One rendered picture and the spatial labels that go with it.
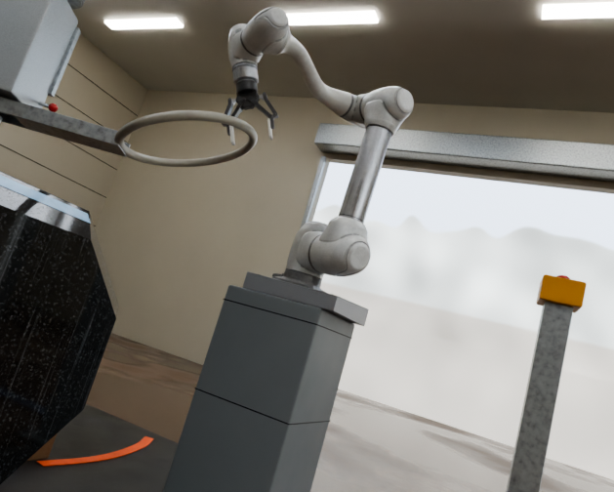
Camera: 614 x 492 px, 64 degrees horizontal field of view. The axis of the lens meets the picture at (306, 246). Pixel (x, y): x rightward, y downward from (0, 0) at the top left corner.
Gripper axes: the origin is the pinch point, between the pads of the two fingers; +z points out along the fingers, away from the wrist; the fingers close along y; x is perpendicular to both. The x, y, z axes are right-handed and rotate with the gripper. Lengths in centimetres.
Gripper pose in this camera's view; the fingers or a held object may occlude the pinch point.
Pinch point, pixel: (251, 138)
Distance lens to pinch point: 177.7
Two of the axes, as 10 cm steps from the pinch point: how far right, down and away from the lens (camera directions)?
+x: -1.3, -1.2, -9.8
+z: 1.1, 9.8, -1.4
